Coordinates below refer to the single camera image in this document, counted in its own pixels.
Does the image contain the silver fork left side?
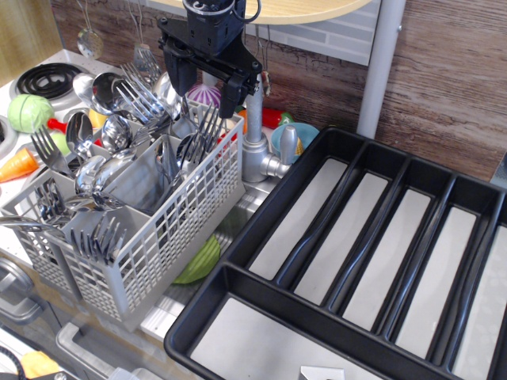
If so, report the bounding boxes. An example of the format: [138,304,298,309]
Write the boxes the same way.
[31,127,73,177]

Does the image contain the red toy pepper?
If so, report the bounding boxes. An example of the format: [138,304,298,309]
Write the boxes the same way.
[236,108,294,133]

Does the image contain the front silver fork tines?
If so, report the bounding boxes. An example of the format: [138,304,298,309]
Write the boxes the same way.
[70,216,127,264]

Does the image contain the green toy bowl in sink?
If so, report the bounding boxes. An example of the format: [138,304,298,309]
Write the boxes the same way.
[173,235,221,285]

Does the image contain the silver spoon bowl left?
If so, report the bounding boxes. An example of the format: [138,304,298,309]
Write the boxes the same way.
[66,112,93,159]

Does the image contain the large silver fork upright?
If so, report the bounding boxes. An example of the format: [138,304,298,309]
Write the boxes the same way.
[113,79,173,126]

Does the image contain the hanging silver slotted ladle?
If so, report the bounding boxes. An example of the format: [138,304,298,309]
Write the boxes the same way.
[77,1,104,59]

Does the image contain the light blue toy cup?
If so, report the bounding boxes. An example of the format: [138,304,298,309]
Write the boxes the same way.
[271,123,319,162]

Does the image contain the silver fork with black handle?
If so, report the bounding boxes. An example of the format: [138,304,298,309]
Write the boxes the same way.
[177,105,222,174]

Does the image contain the purple toy onion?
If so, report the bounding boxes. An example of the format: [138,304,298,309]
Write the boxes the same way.
[187,84,221,108]

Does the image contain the silver spoon lying centre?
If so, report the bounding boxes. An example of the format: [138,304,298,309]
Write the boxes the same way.
[64,148,137,212]

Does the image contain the black cutlery tray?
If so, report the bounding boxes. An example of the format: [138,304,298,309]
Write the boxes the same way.
[163,127,506,379]

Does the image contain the large silver spoon upright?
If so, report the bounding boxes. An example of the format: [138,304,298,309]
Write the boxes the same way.
[151,73,182,120]

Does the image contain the hanging silver spatula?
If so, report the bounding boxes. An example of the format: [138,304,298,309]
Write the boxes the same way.
[128,1,160,81]

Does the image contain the wooden round shelf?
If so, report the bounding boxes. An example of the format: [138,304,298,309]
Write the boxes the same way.
[148,0,373,25]

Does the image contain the orange toy carrot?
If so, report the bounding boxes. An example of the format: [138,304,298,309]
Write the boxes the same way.
[1,148,40,183]

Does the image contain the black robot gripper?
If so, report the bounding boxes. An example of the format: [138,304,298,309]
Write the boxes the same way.
[157,1,262,119]

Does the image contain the black stove burner coil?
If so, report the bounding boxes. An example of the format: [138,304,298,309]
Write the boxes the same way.
[15,63,83,100]

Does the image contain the silver toy faucet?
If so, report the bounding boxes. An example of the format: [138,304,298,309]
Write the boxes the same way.
[242,74,298,183]

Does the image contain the silver ladle spoon back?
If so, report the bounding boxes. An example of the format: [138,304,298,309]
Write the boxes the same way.
[92,72,127,116]

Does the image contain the green toy cabbage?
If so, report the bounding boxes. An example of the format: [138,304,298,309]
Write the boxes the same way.
[7,94,55,134]

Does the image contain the grey plastic cutlery basket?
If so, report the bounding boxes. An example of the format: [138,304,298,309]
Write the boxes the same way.
[2,116,245,331]

